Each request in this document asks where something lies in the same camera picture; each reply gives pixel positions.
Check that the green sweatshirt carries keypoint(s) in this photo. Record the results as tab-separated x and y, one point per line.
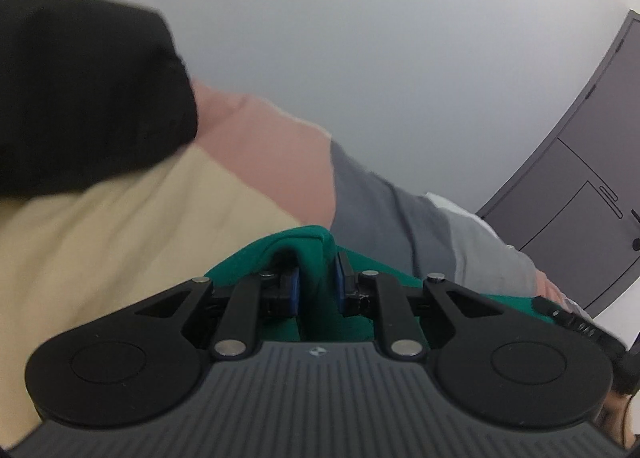
315	263

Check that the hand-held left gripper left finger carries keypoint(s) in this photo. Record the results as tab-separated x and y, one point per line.
295	288

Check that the grey door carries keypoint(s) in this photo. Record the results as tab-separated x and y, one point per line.
575	188

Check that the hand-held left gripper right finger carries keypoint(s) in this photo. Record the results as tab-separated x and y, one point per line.
341	283

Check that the black jacket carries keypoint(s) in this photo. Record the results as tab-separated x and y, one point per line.
75	88

